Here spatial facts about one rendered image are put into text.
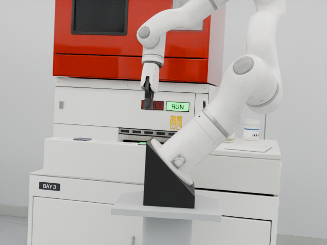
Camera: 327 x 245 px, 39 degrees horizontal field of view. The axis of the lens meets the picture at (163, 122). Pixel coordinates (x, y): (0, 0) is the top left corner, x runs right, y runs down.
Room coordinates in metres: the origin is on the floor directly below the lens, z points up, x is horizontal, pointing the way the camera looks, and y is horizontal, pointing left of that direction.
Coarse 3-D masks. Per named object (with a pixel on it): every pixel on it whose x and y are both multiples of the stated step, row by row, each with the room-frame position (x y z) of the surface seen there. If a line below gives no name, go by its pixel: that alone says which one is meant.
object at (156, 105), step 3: (153, 102) 2.36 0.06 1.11; (156, 102) 2.36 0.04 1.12; (159, 102) 2.35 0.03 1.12; (162, 102) 2.35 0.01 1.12; (153, 105) 2.36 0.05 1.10; (156, 105) 2.36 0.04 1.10; (159, 105) 2.35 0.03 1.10; (162, 105) 2.35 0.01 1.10; (153, 108) 2.36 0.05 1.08; (156, 108) 2.36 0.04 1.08; (159, 108) 2.35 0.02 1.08; (162, 108) 2.35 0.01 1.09
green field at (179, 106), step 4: (168, 104) 2.34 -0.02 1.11; (172, 104) 2.34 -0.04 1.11; (176, 104) 2.33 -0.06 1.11; (180, 104) 2.33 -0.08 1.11; (184, 104) 2.33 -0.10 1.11; (188, 104) 2.32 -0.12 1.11; (168, 108) 2.34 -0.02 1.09; (172, 108) 2.34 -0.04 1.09; (176, 108) 2.33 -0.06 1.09; (180, 108) 2.33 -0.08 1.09; (184, 108) 2.32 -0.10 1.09
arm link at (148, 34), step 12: (192, 0) 1.76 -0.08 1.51; (204, 0) 1.74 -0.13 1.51; (168, 12) 1.73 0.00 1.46; (180, 12) 1.75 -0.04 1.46; (192, 12) 1.75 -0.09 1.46; (204, 12) 1.75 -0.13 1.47; (144, 24) 1.73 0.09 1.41; (156, 24) 1.70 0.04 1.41; (168, 24) 1.71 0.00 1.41; (180, 24) 1.73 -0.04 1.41; (192, 24) 1.77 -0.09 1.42; (144, 36) 1.71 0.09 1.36; (156, 36) 1.71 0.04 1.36
